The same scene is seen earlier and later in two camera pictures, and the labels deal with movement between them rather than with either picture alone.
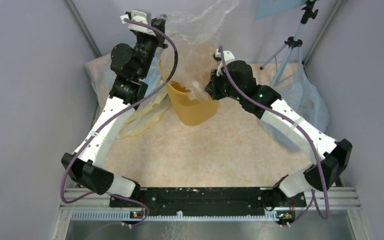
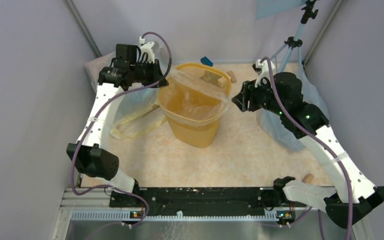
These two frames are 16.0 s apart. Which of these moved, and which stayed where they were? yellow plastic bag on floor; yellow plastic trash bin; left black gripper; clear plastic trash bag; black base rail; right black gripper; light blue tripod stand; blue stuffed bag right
Moved: yellow plastic trash bin; clear plastic trash bag; left black gripper; right black gripper
Stayed: light blue tripod stand; yellow plastic bag on floor; blue stuffed bag right; black base rail
